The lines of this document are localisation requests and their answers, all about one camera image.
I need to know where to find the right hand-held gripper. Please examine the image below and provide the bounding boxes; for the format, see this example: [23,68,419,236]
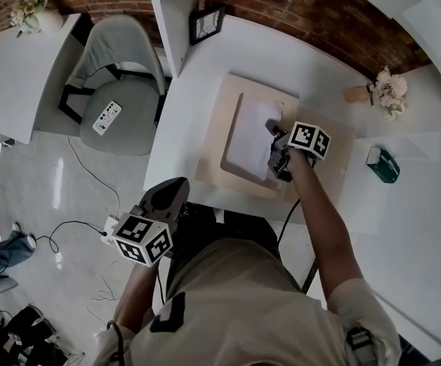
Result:
[264,117,332,183]

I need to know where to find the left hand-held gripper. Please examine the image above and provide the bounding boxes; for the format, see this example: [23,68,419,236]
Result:
[111,176,191,268]

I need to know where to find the white sheet of paper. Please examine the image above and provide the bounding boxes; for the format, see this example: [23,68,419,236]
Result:
[223,93,284,181]

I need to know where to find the person's left forearm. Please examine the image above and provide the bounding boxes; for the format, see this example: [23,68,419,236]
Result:
[113,259,161,334]

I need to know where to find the person's right forearm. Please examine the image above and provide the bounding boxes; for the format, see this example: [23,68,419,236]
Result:
[287,151,363,297]

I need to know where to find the white power strip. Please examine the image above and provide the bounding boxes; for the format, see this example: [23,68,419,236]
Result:
[101,214,121,245]

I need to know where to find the beige paper tray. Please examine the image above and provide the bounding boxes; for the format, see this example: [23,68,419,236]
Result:
[219,91,301,197]

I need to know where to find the large beige desk mat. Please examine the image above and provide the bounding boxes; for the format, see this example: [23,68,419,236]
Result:
[194,72,356,206]

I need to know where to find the black seat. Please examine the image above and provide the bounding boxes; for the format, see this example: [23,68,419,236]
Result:
[174,201,283,261]

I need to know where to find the grey upholstered chair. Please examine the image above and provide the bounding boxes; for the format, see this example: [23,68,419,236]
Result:
[57,14,168,158]

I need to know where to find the green box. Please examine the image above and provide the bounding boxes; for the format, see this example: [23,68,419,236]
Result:
[365,146,401,185]

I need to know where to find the person's beige shirt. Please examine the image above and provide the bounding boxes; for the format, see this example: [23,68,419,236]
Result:
[93,237,402,366]

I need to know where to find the pale flowers in wooden vase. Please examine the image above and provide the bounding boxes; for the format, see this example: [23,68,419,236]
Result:
[343,66,409,122]

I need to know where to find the white remote control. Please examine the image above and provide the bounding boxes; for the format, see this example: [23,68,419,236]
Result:
[91,99,123,136]

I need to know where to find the white shelf panel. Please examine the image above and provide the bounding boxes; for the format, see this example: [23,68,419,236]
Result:
[145,0,206,79]

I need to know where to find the black bag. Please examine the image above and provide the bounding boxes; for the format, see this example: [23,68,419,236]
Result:
[0,303,58,366]

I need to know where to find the white side table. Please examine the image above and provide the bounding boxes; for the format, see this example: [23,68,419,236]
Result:
[0,12,82,145]

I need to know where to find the white vase with flowers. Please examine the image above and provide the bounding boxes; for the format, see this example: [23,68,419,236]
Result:
[8,0,66,38]

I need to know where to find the black floor cable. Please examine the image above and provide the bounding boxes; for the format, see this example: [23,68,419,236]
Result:
[33,219,109,255]

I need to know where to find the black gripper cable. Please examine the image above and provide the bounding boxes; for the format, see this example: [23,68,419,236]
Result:
[276,198,302,252]

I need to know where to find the black picture frame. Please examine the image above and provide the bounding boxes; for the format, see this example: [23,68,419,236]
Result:
[188,5,226,47]

